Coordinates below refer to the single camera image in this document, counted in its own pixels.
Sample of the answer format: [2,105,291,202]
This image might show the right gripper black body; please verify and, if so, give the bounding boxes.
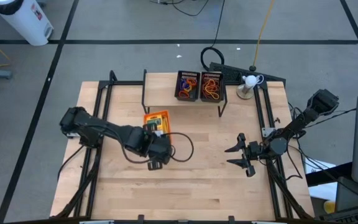
[237,133,264,178]

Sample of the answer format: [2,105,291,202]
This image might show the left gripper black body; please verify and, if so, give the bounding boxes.
[142,123,173,171]

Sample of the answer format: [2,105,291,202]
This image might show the orange plastic basket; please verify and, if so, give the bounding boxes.
[144,110,172,144]

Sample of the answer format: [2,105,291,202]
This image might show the black plastic basket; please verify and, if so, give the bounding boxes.
[199,71,225,103]
[174,70,201,103]

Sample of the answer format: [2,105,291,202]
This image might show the red rubber band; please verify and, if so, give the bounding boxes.
[202,79,221,100]

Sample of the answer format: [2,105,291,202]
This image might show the orange rubber band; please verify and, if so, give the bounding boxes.
[202,79,221,100]

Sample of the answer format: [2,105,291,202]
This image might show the blue coil wristband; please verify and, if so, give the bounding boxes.
[183,83,196,96]

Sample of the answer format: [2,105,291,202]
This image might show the white bulb desk lamp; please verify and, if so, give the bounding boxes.
[236,74,265,100]

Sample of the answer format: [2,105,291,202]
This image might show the wooden shelf riser black legs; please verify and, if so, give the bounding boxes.
[141,68,229,118]

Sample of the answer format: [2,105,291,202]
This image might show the white paper sheet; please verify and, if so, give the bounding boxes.
[303,157,338,200]

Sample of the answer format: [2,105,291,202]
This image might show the black perforated panel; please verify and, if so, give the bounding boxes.
[209,62,287,87]

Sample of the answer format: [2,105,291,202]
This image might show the small yellow object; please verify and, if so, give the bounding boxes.
[323,200,337,215]

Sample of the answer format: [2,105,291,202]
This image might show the black keyboard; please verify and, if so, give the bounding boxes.
[319,205,358,224]

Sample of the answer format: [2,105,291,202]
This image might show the white cylindrical bin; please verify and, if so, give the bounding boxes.
[0,0,55,47]

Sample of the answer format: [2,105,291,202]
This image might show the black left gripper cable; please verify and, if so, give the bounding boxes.
[121,132,195,165]

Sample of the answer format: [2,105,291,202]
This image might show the black hanging cable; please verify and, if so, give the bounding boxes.
[200,0,226,72]

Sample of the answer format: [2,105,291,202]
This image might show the yellow hanging cable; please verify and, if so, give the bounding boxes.
[252,0,275,72]

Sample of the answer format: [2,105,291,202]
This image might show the black looped floor cable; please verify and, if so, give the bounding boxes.
[149,0,209,17]

